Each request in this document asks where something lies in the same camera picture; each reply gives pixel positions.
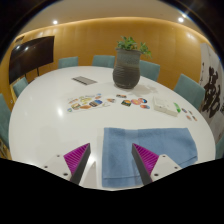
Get green plant in grey vase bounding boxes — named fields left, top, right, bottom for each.
left=112, top=35, right=153, bottom=90

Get colourful sticker sheet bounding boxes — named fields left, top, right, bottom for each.
left=66, top=93, right=104, bottom=113

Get black television screen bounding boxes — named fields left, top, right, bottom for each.
left=8, top=35, right=55, bottom=85

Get blue towel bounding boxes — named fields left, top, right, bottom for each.
left=101, top=127, right=199, bottom=189

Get white calligraphy folding screen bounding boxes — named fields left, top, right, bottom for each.
left=199, top=42, right=224, bottom=144

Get teal chairs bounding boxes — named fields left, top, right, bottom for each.
left=0, top=54, right=224, bottom=161

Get small green box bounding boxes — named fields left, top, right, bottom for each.
left=173, top=102, right=182, bottom=114

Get grey flat card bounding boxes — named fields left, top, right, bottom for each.
left=71, top=75, right=98, bottom=86

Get white flat box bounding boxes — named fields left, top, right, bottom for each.
left=152, top=95, right=179, bottom=118

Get ceiling lights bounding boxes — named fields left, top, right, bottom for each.
left=51, top=13, right=188, bottom=26

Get dark square sticker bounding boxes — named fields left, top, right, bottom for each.
left=120, top=99, right=132, bottom=108

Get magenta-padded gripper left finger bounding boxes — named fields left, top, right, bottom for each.
left=39, top=142, right=92, bottom=185

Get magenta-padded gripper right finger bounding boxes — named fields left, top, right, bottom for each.
left=130, top=142, right=183, bottom=186

